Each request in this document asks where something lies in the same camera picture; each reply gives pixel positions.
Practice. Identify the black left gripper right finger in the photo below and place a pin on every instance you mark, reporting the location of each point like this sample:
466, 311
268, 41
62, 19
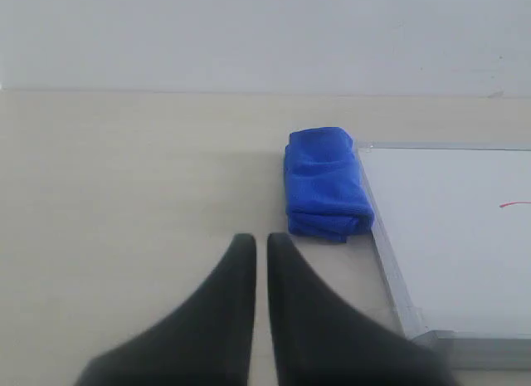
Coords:
320, 339

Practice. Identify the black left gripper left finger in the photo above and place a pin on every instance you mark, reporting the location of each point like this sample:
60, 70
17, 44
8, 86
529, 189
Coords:
206, 341

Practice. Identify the blue cloth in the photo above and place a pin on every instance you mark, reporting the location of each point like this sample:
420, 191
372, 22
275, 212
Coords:
323, 186

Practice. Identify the white whiteboard with aluminium frame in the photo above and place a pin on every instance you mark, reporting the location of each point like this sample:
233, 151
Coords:
452, 231

